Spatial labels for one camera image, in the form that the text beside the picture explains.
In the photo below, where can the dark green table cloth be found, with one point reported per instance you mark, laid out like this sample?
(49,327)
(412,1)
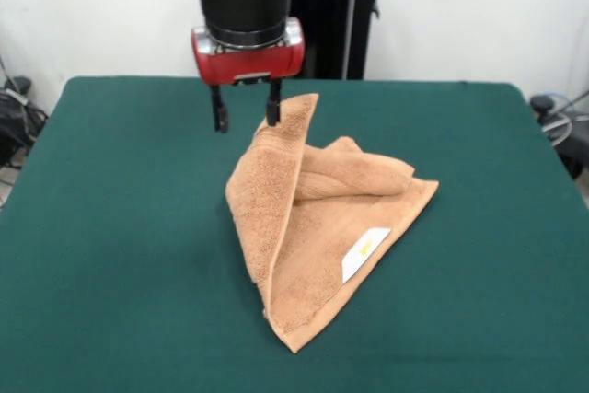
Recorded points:
(115,250)

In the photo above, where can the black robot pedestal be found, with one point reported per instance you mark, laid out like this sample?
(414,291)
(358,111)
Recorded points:
(331,20)

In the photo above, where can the tan terry towel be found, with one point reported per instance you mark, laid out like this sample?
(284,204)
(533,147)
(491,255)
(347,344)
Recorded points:
(322,227)

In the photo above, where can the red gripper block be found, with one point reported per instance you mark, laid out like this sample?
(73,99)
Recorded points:
(248,64)

